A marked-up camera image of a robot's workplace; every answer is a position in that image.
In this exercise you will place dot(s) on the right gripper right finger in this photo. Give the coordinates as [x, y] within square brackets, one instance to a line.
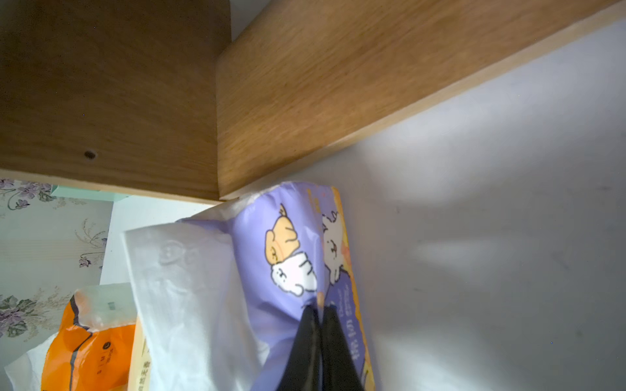
[338, 369]

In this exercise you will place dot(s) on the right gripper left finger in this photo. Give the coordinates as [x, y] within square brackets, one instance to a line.
[302, 371]

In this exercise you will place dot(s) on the white-blue tissue pack bottom shelf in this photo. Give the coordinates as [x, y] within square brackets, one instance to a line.
[220, 295]

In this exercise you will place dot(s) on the yellow tissue pack bottom shelf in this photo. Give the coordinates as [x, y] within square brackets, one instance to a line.
[140, 363]

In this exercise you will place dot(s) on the orange tissue pack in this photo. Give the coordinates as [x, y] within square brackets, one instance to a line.
[92, 348]

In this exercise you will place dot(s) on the wooden three-tier shelf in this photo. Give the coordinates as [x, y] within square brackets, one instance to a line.
[156, 98]

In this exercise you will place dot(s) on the green desk file organizer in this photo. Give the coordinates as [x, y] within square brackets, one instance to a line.
[86, 194]

